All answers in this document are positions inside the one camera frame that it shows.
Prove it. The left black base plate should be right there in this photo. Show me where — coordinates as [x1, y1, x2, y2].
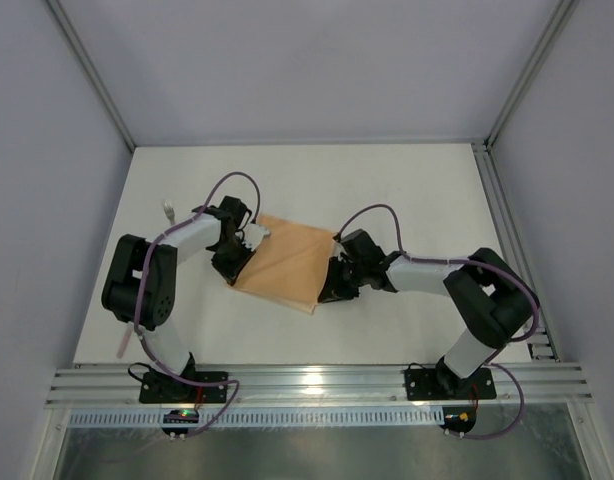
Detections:
[139, 371, 227, 404]

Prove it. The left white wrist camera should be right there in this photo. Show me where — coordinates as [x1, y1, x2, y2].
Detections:
[243, 223, 271, 251]

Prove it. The left black controller board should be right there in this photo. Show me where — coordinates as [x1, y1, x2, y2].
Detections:
[161, 409, 199, 440]

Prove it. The orange cloth napkin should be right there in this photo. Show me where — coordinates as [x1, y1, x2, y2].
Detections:
[233, 215, 335, 315]

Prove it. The right side aluminium rail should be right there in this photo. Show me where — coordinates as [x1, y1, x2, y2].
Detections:
[472, 140, 561, 363]

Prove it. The right frame post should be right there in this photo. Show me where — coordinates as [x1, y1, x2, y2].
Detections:
[484, 0, 579, 149]

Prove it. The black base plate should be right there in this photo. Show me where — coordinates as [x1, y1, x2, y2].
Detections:
[403, 362, 497, 401]
[139, 371, 227, 404]

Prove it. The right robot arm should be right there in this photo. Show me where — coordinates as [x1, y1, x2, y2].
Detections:
[318, 229, 540, 400]

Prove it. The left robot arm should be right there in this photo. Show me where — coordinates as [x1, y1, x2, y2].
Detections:
[101, 196, 270, 387]

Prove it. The aluminium rail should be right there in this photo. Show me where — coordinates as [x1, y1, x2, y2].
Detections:
[472, 140, 561, 363]
[45, 362, 593, 408]

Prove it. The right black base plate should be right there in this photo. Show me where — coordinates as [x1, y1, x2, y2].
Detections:
[403, 362, 497, 401]

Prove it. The silver fork pink handle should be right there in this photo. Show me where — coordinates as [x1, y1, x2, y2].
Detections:
[161, 200, 176, 225]

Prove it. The white slotted cable duct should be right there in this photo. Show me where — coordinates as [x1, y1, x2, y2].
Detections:
[68, 404, 442, 429]

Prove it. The left frame post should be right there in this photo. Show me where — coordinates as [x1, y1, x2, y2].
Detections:
[43, 0, 137, 153]

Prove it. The front aluminium rail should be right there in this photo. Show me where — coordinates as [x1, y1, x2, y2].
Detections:
[45, 362, 593, 408]

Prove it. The frame post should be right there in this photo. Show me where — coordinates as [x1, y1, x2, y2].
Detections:
[43, 0, 137, 153]
[484, 0, 579, 149]

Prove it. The black controller board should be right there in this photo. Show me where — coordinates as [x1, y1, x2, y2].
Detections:
[161, 409, 199, 440]
[440, 406, 477, 439]

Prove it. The right black controller board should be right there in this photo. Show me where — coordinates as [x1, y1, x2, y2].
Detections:
[440, 406, 477, 439]

